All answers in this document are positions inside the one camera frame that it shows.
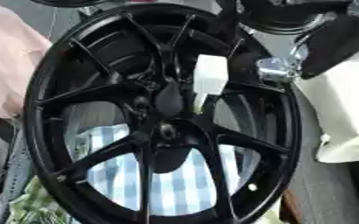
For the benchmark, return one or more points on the black spoked wheel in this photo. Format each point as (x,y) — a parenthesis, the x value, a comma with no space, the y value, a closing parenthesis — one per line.
(111,93)

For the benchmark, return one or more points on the black round object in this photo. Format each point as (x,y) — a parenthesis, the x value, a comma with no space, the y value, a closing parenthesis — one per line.
(282,17)

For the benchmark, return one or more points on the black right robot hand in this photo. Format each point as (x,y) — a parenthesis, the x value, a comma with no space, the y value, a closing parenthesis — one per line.
(245,68)

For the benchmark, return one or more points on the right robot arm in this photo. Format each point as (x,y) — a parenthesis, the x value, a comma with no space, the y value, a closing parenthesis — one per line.
(336,43)

